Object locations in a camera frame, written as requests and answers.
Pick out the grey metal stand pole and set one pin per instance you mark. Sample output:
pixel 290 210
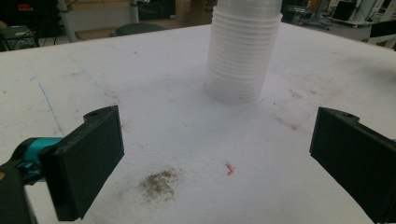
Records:
pixel 67 20

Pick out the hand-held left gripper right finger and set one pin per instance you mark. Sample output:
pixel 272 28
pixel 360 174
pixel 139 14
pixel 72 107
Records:
pixel 355 149

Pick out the stack of clear plastic cups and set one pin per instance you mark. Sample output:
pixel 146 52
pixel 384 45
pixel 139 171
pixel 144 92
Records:
pixel 242 51

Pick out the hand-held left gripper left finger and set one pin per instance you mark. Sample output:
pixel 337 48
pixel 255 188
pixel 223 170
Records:
pixel 84 161

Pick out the dark round stool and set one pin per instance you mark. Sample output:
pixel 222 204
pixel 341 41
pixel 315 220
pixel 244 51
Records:
pixel 138 29

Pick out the small orange scrap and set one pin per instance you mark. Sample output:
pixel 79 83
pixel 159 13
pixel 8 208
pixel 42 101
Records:
pixel 230 169

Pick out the white metal frame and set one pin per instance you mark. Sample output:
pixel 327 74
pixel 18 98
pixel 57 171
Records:
pixel 381 29

